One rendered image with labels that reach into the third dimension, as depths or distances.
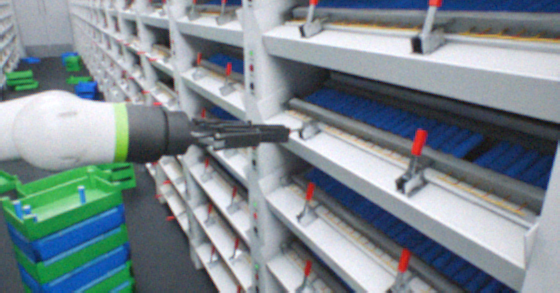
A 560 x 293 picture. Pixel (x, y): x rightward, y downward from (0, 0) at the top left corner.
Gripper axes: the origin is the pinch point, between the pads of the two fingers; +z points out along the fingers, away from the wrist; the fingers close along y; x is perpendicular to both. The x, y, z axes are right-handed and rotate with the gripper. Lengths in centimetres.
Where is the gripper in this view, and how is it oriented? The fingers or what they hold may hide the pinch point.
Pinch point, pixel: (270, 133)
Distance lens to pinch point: 73.1
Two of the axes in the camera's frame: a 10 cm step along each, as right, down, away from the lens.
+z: 8.6, 0.0, 5.2
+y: 4.9, 2.9, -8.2
